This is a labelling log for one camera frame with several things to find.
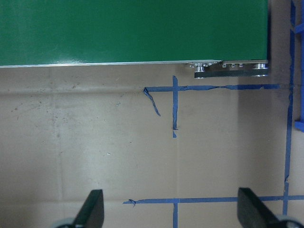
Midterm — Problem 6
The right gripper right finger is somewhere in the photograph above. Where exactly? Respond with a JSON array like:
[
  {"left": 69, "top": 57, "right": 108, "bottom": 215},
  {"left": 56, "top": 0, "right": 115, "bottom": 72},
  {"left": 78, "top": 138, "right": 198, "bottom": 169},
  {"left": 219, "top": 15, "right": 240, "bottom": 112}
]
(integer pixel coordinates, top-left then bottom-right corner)
[{"left": 237, "top": 188, "right": 280, "bottom": 228}]

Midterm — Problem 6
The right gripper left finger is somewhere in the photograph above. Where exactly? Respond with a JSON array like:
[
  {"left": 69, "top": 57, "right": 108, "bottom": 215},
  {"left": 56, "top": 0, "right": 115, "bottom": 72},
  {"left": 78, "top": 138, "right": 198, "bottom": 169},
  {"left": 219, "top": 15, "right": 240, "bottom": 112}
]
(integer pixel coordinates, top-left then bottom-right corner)
[{"left": 73, "top": 190, "right": 105, "bottom": 228}]

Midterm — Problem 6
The right blue plastic bin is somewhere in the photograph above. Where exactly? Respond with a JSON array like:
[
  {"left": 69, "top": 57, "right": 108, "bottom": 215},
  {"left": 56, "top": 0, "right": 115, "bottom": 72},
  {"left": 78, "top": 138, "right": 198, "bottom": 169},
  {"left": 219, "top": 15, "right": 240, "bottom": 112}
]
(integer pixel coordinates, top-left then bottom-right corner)
[{"left": 290, "top": 0, "right": 304, "bottom": 132}]

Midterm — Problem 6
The green conveyor belt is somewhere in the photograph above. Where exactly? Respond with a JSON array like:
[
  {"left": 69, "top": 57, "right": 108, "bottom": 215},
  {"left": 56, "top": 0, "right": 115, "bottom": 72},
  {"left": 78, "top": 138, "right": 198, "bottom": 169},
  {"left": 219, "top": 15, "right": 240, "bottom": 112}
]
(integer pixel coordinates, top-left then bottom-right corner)
[{"left": 0, "top": 0, "right": 268, "bottom": 78}]

